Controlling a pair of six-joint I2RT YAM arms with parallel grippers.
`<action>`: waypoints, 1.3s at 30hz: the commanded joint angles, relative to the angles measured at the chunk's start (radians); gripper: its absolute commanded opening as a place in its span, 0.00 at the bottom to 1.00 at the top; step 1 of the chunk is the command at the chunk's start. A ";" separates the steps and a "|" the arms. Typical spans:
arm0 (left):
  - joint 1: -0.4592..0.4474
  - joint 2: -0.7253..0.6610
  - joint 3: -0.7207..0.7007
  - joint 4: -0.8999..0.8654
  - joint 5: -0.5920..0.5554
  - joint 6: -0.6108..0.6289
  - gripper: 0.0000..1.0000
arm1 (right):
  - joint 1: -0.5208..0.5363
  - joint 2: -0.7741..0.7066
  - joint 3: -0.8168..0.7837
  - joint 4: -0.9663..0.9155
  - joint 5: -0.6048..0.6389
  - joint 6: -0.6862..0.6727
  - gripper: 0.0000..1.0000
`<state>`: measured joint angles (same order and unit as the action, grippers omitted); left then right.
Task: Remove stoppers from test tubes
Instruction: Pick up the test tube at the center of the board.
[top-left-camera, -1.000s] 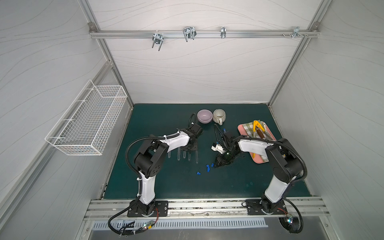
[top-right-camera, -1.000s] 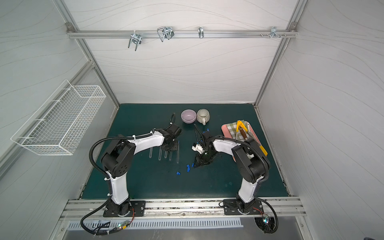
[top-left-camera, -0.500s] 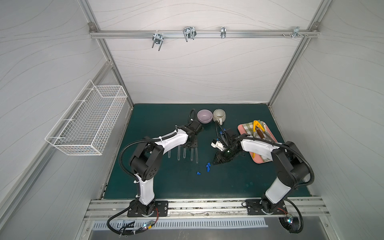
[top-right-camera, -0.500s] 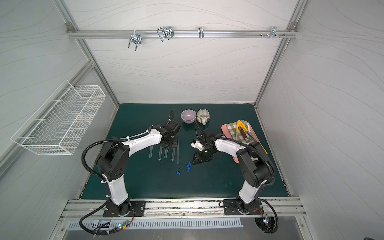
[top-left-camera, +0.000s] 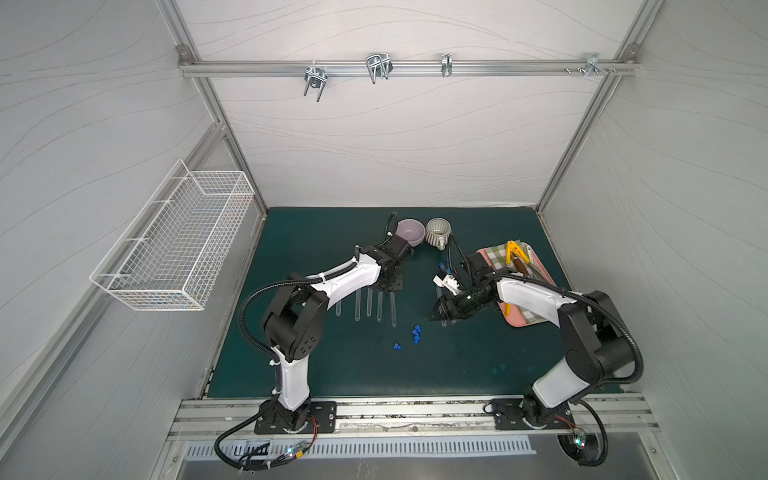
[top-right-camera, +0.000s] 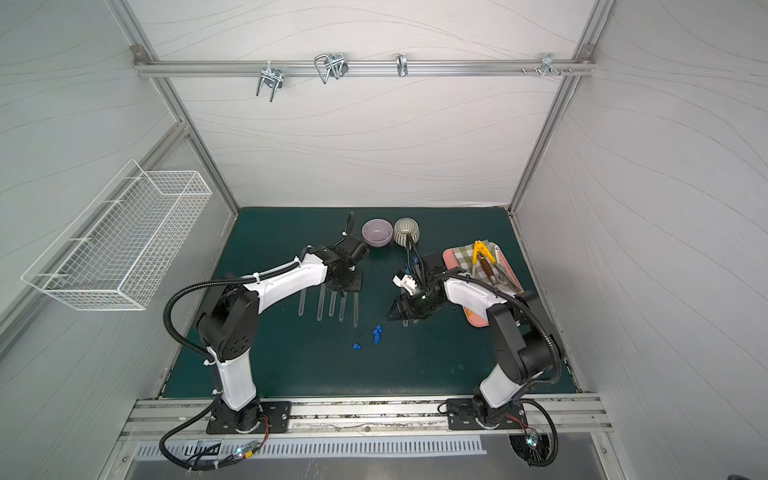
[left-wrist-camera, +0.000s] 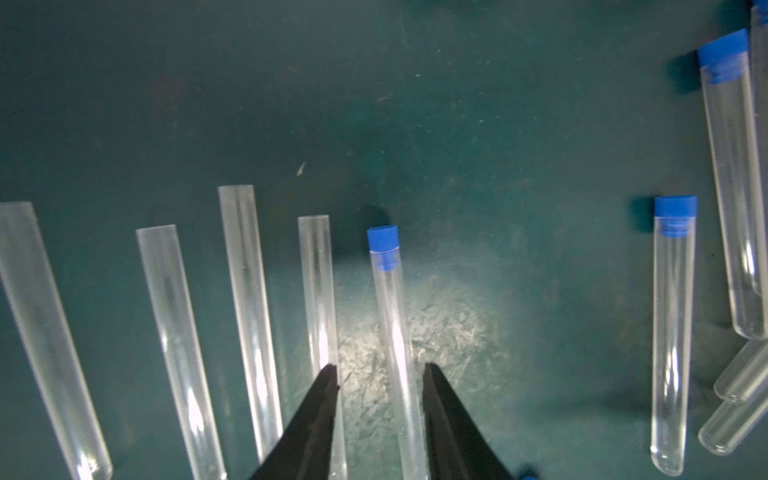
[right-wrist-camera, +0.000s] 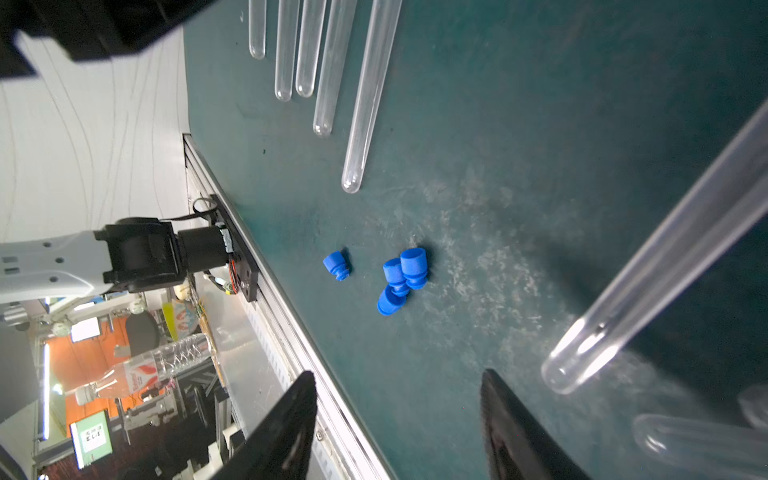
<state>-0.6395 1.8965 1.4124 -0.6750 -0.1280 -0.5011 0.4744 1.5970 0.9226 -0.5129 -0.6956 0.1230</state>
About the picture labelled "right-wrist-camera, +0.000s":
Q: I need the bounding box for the test tube nine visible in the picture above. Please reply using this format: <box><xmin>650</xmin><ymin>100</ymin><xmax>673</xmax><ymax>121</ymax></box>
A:
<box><xmin>738</xmin><ymin>384</ymin><xmax>768</xmax><ymax>430</ymax></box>

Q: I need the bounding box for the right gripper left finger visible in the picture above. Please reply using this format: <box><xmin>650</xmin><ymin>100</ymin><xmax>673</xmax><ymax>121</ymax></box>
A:
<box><xmin>214</xmin><ymin>371</ymin><xmax>317</xmax><ymax>480</ymax></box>

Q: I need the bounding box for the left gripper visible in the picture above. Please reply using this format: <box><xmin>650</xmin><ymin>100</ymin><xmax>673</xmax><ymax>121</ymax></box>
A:
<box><xmin>1</xmin><ymin>0</ymin><xmax>213</xmax><ymax>78</ymax></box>

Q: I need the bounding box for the blue stopper two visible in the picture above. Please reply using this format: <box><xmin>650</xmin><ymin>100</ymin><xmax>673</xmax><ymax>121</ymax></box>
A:
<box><xmin>376</xmin><ymin>285</ymin><xmax>407</xmax><ymax>316</ymax></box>

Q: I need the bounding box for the test tube ten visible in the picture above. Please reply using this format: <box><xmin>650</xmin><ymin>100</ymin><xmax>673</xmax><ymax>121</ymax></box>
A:
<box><xmin>632</xmin><ymin>414</ymin><xmax>767</xmax><ymax>479</ymax></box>

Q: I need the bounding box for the blue stopper three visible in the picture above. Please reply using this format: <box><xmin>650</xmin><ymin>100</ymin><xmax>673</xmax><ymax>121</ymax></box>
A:
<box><xmin>383</xmin><ymin>257</ymin><xmax>410</xmax><ymax>297</ymax></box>

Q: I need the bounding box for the test tube one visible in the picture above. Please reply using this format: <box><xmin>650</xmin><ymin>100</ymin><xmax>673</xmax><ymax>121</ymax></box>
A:
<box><xmin>248</xmin><ymin>0</ymin><xmax>267</xmax><ymax>60</ymax></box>

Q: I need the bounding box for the test tube two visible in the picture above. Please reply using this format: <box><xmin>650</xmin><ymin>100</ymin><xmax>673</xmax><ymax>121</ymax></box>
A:
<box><xmin>274</xmin><ymin>0</ymin><xmax>301</xmax><ymax>102</ymax></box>

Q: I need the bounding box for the blue stopper four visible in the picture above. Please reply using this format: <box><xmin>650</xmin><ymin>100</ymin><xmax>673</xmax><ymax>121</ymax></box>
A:
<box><xmin>400</xmin><ymin>247</ymin><xmax>429</xmax><ymax>290</ymax></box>

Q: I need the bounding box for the test tube five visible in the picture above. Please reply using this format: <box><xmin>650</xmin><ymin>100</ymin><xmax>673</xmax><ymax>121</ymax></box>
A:
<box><xmin>341</xmin><ymin>0</ymin><xmax>403</xmax><ymax>194</ymax></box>

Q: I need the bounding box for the test tube three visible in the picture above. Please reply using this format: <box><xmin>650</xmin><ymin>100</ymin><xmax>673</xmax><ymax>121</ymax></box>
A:
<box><xmin>295</xmin><ymin>0</ymin><xmax>327</xmax><ymax>98</ymax></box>

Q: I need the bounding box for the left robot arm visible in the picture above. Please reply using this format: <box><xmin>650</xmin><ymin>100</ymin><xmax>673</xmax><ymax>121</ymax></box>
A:
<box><xmin>1</xmin><ymin>1</ymin><xmax>231</xmax><ymax>304</ymax></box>

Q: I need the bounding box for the green table mat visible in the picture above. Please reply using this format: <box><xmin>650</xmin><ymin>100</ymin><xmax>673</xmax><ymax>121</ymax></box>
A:
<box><xmin>184</xmin><ymin>1</ymin><xmax>767</xmax><ymax>479</ymax></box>

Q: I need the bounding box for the plastic water bottle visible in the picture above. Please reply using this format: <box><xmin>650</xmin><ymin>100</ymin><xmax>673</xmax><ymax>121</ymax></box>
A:
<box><xmin>74</xmin><ymin>333</ymin><xmax>211</xmax><ymax>406</ymax></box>

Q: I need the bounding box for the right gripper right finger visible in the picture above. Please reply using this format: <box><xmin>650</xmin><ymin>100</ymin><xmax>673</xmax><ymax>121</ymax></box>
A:
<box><xmin>480</xmin><ymin>369</ymin><xmax>588</xmax><ymax>479</ymax></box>

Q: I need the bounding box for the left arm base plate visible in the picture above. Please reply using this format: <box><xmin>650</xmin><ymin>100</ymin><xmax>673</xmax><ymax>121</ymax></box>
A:
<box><xmin>210</xmin><ymin>194</ymin><xmax>260</xmax><ymax>303</ymax></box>

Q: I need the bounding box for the test tube six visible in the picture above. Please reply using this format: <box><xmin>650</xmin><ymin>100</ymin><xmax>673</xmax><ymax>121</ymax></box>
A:
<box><xmin>541</xmin><ymin>105</ymin><xmax>767</xmax><ymax>395</ymax></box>

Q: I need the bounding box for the test tube four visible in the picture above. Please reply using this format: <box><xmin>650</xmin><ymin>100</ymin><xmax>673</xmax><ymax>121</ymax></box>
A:
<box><xmin>313</xmin><ymin>0</ymin><xmax>358</xmax><ymax>138</ymax></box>

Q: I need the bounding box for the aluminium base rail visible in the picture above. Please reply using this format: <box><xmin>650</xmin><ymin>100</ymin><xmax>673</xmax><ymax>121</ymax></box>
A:
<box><xmin>182</xmin><ymin>133</ymin><xmax>395</xmax><ymax>479</ymax></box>

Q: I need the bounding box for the blue stopper one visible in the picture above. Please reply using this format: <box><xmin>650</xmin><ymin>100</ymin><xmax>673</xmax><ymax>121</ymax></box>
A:
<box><xmin>323</xmin><ymin>251</ymin><xmax>350</xmax><ymax>281</ymax></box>

